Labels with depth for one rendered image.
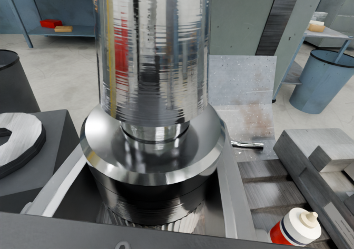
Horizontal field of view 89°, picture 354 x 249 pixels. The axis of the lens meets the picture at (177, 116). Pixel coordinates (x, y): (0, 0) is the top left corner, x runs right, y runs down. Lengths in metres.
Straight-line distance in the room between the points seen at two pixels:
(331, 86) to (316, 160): 2.12
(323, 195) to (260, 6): 0.44
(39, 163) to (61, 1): 4.46
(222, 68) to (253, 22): 0.14
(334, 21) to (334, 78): 2.98
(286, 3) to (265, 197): 0.47
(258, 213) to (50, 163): 0.36
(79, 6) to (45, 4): 0.61
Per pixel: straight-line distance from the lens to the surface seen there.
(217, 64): 0.56
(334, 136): 0.55
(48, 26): 4.43
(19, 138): 0.25
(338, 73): 2.46
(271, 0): 0.58
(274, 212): 0.45
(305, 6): 0.64
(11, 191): 0.22
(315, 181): 0.45
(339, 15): 5.35
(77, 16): 4.60
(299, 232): 0.33
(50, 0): 4.70
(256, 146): 0.58
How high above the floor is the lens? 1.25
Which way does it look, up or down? 39 degrees down
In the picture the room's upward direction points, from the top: 5 degrees clockwise
